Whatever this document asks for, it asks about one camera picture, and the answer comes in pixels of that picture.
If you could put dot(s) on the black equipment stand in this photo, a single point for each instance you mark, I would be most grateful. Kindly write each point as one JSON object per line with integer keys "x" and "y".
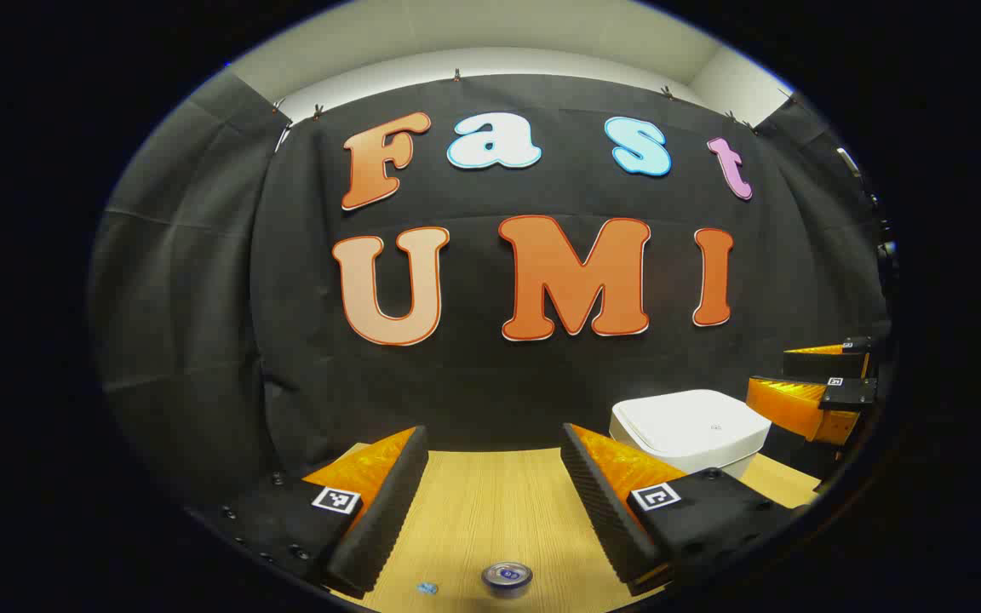
{"x": 846, "y": 158}

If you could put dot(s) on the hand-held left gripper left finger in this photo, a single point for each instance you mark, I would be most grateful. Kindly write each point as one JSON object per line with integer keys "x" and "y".
{"x": 388, "y": 502}

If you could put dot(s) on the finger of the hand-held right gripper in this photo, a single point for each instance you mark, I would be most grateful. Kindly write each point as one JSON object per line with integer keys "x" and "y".
{"x": 823, "y": 364}
{"x": 797, "y": 400}

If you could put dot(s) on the wooden desktop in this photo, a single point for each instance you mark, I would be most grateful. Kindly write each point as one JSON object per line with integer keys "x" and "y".
{"x": 490, "y": 519}

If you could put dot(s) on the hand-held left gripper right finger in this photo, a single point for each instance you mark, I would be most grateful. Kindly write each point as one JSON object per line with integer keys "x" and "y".
{"x": 601, "y": 511}

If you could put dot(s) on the blue paper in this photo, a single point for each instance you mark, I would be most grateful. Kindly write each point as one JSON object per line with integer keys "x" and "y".
{"x": 427, "y": 588}

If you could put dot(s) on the blue pop can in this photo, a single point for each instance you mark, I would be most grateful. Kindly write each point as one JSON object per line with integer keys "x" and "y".
{"x": 507, "y": 577}

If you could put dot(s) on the black backdrop cloth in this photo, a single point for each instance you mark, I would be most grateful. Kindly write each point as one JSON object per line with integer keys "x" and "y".
{"x": 499, "y": 392}

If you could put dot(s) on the white desktop garbage bin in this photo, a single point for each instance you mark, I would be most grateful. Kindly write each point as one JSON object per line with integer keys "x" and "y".
{"x": 691, "y": 430}

